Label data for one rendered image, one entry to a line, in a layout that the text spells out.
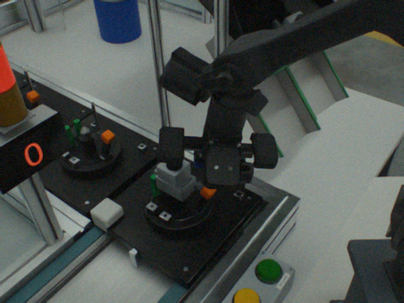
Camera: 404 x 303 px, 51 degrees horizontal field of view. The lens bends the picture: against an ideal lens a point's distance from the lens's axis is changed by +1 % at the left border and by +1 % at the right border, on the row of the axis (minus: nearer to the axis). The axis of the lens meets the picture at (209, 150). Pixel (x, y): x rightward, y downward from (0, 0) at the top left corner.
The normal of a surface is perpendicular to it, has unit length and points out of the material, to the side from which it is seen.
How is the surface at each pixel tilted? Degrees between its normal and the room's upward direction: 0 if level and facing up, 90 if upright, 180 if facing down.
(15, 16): 90
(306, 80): 45
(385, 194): 0
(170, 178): 90
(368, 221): 0
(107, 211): 0
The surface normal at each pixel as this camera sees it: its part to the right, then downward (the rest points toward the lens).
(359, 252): -0.02, -0.74
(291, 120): 0.47, -0.18
